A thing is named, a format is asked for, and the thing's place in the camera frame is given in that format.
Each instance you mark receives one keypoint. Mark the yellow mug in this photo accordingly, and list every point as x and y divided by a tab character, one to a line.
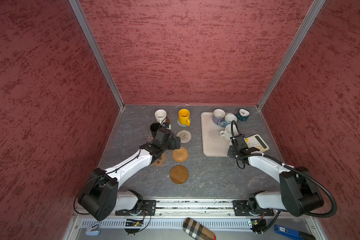
184	117

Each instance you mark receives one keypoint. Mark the rattan round coaster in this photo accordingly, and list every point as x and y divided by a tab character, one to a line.
180	155

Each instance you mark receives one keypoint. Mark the small stapler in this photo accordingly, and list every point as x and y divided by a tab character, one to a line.
93	230

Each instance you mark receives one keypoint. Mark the black mug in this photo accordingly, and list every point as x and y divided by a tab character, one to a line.
154	128

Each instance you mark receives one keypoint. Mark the white mug middle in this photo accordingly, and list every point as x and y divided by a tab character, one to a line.
229	132

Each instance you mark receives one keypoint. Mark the yellow calculator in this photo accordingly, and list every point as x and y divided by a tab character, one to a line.
256	141

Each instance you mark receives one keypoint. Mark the grey woven round coaster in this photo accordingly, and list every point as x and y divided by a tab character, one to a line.
178	121

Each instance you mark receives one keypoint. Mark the white mug back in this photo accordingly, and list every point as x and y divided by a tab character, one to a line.
218	116

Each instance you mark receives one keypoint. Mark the plaid case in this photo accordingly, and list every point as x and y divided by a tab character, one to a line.
197	230

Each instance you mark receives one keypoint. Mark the blue tool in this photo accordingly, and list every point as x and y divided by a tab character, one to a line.
293	234

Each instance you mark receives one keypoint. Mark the cork paw print coaster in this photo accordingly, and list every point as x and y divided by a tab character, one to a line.
159	162

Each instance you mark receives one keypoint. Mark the brown wooden round coaster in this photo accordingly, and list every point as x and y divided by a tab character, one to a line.
179	174

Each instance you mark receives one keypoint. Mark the pink flower coaster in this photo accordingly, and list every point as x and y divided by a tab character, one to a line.
150	139

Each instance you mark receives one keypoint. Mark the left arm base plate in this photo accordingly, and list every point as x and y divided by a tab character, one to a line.
147	207

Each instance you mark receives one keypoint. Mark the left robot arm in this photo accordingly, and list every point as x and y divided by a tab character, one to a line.
100	196

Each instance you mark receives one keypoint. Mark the white mug with handle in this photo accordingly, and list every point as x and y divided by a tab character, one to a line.
160	116

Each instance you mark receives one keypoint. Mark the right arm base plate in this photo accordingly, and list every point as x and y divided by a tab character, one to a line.
242	209

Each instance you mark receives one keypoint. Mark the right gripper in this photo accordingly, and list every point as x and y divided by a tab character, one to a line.
229	153

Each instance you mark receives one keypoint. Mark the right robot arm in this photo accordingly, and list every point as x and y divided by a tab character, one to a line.
300	194

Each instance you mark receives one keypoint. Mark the white blue mug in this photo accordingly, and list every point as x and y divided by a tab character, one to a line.
227	120

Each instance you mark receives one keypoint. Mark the beige tray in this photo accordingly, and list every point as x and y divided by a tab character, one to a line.
213	144

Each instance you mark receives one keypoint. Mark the teal cat mug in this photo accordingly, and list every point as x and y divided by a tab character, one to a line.
243	115

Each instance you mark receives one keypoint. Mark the multicolour woven round coaster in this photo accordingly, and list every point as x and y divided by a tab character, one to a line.
185	136

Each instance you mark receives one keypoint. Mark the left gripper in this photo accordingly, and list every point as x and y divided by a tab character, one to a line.
172	141

